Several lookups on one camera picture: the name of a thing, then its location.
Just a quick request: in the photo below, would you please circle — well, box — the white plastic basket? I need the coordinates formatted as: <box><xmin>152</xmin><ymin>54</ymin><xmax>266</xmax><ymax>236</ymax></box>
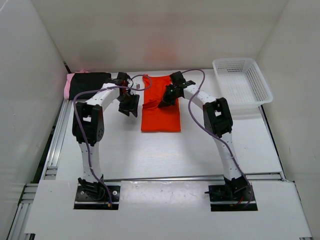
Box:
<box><xmin>212</xmin><ymin>57</ymin><xmax>274</xmax><ymax>115</ymax></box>

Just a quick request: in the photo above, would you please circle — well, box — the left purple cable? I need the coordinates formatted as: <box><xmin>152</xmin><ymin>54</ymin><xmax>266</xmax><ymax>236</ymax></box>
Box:
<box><xmin>72</xmin><ymin>73</ymin><xmax>154</xmax><ymax>210</ymax></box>

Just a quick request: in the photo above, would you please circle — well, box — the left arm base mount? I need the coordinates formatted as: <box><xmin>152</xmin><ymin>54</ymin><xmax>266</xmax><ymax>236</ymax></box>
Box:
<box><xmin>73</xmin><ymin>183</ymin><xmax>121</xmax><ymax>210</ymax></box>

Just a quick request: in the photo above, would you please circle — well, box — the aluminium frame rail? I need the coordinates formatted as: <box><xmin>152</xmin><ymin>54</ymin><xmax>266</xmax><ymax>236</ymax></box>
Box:
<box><xmin>7</xmin><ymin>100</ymin><xmax>72</xmax><ymax>240</ymax></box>

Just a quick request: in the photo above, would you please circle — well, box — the black t-shirt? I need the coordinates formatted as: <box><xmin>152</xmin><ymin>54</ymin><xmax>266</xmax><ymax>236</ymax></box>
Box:
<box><xmin>73</xmin><ymin>72</ymin><xmax>112</xmax><ymax>94</ymax></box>

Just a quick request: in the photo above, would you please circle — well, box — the pink t-shirt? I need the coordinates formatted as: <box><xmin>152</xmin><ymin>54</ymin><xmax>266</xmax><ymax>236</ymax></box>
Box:
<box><xmin>63</xmin><ymin>69</ymin><xmax>90</xmax><ymax>100</ymax></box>

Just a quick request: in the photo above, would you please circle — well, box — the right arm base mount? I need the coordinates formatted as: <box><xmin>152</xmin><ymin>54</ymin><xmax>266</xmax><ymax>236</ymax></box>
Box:
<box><xmin>205</xmin><ymin>185</ymin><xmax>258</xmax><ymax>212</ymax></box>

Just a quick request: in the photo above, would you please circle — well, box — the purple cable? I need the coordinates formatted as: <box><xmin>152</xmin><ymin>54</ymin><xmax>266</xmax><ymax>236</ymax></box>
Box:
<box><xmin>72</xmin><ymin>73</ymin><xmax>154</xmax><ymax>210</ymax></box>
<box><xmin>181</xmin><ymin>68</ymin><xmax>252</xmax><ymax>210</ymax></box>

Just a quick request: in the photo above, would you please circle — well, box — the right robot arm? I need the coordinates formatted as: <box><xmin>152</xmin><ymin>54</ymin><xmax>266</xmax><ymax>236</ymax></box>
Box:
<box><xmin>158</xmin><ymin>71</ymin><xmax>249</xmax><ymax>200</ymax></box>

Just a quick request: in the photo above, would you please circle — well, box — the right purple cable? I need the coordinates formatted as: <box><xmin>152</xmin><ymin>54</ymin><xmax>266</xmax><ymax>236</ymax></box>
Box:
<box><xmin>181</xmin><ymin>68</ymin><xmax>252</xmax><ymax>210</ymax></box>

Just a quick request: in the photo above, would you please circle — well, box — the orange t-shirt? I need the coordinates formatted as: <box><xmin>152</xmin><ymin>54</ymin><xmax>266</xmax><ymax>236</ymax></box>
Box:
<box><xmin>141</xmin><ymin>75</ymin><xmax>181</xmax><ymax>133</ymax></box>

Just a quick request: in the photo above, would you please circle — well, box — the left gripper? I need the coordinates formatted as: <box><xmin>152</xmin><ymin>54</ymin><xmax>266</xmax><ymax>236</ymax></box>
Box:
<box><xmin>117</xmin><ymin>92</ymin><xmax>141</xmax><ymax>117</ymax></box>

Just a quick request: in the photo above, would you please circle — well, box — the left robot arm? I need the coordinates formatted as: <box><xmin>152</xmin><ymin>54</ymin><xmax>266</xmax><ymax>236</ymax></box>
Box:
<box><xmin>69</xmin><ymin>72</ymin><xmax>140</xmax><ymax>200</ymax></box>

